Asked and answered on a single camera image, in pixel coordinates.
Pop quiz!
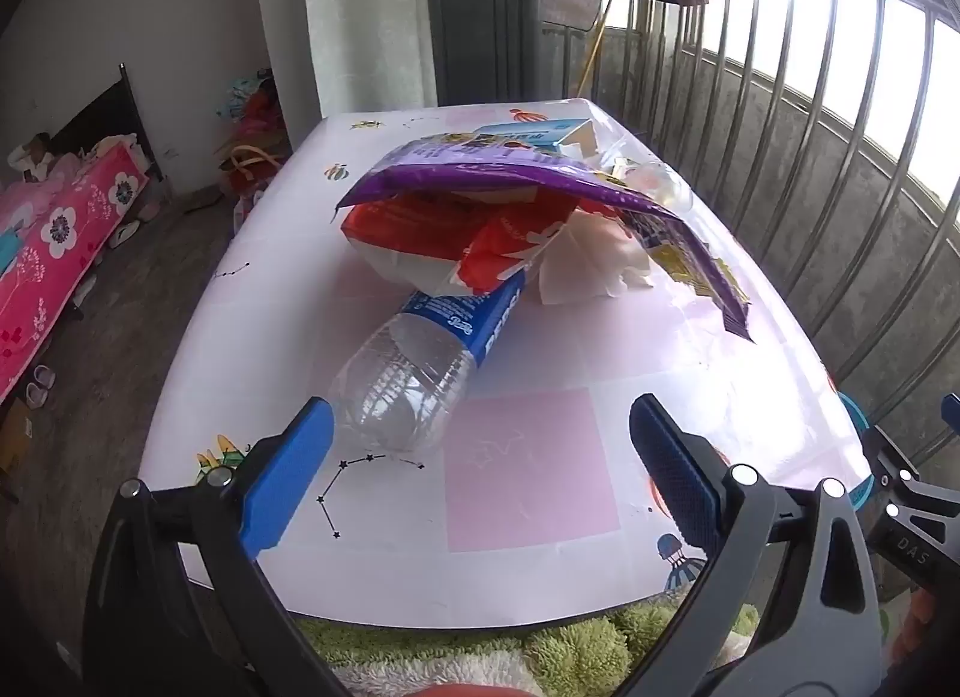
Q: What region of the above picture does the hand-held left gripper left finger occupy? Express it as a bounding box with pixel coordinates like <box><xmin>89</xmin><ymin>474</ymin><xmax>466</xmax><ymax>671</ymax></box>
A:
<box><xmin>81</xmin><ymin>397</ymin><xmax>353</xmax><ymax>697</ymax></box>

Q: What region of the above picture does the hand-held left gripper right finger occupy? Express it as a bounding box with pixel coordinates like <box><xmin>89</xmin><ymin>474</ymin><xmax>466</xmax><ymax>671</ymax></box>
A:
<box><xmin>615</xmin><ymin>394</ymin><xmax>883</xmax><ymax>697</ymax></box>

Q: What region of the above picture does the clear bottle with blue label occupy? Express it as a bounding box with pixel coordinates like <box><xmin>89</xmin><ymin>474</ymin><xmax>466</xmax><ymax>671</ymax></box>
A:
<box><xmin>328</xmin><ymin>269</ymin><xmax>526</xmax><ymax>459</ymax></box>

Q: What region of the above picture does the red snack bag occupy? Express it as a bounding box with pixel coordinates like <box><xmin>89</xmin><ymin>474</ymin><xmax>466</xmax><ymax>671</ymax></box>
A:
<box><xmin>341</xmin><ymin>198</ymin><xmax>582</xmax><ymax>299</ymax></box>

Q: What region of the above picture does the purple snack bag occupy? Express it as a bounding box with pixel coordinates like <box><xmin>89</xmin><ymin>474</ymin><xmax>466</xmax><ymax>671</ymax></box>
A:
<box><xmin>335</xmin><ymin>130</ymin><xmax>753</xmax><ymax>344</ymax></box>

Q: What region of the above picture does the green fuzzy garment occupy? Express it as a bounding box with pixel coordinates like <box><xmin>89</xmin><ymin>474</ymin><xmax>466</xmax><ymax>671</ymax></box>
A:
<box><xmin>292</xmin><ymin>599</ymin><xmax>762</xmax><ymax>697</ymax></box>

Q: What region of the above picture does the crumpled white tissue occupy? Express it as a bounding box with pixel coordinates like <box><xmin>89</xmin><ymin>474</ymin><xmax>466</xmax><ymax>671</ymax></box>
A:
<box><xmin>536</xmin><ymin>209</ymin><xmax>657</xmax><ymax>306</ymax></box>

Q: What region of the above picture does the clear plastic bag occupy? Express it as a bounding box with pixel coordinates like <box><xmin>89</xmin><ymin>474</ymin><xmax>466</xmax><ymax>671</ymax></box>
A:
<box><xmin>592</xmin><ymin>134</ymin><xmax>695</xmax><ymax>214</ymax></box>

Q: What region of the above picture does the blue and white carton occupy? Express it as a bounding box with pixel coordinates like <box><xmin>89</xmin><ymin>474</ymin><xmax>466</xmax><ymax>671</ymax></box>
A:
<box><xmin>471</xmin><ymin>115</ymin><xmax>601</xmax><ymax>161</ymax></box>

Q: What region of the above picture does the pile of colourful clothes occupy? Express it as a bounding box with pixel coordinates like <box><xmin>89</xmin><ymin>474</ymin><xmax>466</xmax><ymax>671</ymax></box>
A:
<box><xmin>217</xmin><ymin>70</ymin><xmax>290</xmax><ymax>143</ymax></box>

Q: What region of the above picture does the dark bed headboard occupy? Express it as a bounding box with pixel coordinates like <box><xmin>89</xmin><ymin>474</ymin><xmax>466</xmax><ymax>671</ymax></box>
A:
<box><xmin>45</xmin><ymin>62</ymin><xmax>166</xmax><ymax>180</ymax></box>

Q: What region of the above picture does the white curtain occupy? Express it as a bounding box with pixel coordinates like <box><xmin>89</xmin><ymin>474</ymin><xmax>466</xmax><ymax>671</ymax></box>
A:
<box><xmin>300</xmin><ymin>0</ymin><xmax>440</xmax><ymax>143</ymax></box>

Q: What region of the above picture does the dark cabinet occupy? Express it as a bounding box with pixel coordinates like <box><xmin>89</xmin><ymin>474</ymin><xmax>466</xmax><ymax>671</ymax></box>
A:
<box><xmin>425</xmin><ymin>0</ymin><xmax>542</xmax><ymax>107</ymax></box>

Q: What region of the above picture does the bag with yellow handles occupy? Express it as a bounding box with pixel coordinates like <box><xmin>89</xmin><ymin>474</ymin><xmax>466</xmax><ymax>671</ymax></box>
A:
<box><xmin>216</xmin><ymin>140</ymin><xmax>291</xmax><ymax>201</ymax></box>

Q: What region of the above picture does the yellow broom handle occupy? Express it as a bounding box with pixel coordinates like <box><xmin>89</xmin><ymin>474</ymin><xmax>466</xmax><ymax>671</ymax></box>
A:
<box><xmin>574</xmin><ymin>0</ymin><xmax>623</xmax><ymax>101</ymax></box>

